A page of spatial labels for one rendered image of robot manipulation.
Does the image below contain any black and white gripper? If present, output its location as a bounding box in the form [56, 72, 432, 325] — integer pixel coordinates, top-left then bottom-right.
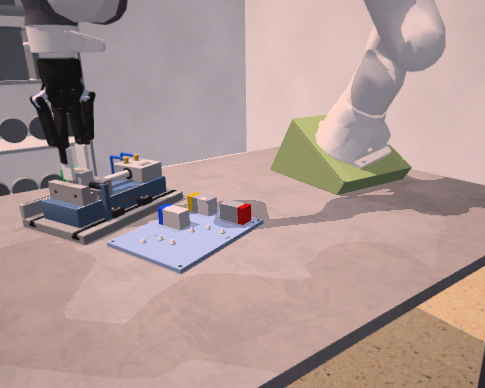
[30, 59, 96, 181]

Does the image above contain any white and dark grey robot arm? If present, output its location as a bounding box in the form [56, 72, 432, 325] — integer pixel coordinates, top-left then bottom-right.
[21, 0, 446, 169]

